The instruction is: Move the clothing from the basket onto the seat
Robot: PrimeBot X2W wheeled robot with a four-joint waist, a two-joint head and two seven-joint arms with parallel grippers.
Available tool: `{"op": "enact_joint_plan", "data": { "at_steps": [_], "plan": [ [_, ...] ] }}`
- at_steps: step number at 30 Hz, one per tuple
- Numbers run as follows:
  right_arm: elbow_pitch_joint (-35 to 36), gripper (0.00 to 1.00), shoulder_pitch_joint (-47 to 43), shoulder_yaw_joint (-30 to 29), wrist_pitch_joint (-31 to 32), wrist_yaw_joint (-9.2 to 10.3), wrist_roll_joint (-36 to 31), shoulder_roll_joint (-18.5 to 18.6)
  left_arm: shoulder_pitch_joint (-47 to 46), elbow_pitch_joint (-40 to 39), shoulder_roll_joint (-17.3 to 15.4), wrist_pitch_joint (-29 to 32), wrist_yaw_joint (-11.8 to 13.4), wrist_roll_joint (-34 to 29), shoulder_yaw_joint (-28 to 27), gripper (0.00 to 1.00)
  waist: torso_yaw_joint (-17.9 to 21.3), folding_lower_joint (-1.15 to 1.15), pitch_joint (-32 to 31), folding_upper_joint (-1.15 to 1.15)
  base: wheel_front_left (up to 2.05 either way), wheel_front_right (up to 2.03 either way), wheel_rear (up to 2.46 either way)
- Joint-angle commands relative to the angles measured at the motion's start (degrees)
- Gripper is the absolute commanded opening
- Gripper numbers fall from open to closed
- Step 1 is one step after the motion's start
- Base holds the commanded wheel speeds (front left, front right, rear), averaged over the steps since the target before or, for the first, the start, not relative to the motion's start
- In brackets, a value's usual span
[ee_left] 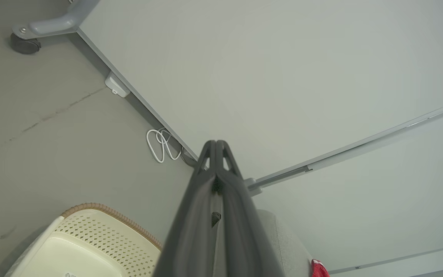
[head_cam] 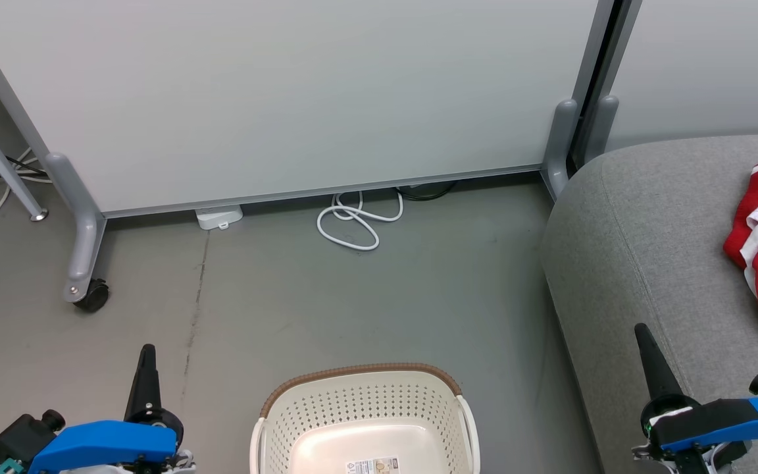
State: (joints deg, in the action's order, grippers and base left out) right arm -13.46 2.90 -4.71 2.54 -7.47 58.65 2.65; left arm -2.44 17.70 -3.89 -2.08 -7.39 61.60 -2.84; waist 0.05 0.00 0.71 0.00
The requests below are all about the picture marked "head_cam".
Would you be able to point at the grey metal table leg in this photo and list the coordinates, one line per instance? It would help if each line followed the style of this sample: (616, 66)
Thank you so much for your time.
(0, 164)

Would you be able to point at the narrow white partition panel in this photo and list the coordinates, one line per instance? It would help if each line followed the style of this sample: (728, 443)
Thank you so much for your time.
(708, 66)

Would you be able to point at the grey fabric sofa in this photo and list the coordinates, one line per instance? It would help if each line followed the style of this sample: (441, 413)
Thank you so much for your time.
(668, 263)

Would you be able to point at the short grey partition foot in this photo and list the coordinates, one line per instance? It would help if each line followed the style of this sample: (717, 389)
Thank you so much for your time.
(560, 148)
(601, 128)

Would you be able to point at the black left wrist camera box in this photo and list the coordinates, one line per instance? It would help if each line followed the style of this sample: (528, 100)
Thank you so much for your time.
(27, 440)

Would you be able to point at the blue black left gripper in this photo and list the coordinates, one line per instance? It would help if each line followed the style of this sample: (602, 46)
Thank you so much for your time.
(102, 447)

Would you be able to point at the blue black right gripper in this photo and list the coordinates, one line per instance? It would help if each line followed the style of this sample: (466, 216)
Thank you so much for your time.
(714, 428)

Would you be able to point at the black caster wheel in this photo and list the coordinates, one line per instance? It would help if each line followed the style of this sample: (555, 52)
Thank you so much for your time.
(93, 295)

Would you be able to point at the white power adapter box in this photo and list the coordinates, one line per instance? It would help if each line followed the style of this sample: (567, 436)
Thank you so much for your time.
(219, 216)

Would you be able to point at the grey partition foot with caster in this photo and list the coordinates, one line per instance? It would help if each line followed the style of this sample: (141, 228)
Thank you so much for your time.
(79, 230)

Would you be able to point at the cream perforated laundry basket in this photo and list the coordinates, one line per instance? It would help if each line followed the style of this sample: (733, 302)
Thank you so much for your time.
(366, 421)

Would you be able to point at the wide white partition panel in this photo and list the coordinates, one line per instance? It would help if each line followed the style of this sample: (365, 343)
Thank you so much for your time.
(287, 99)

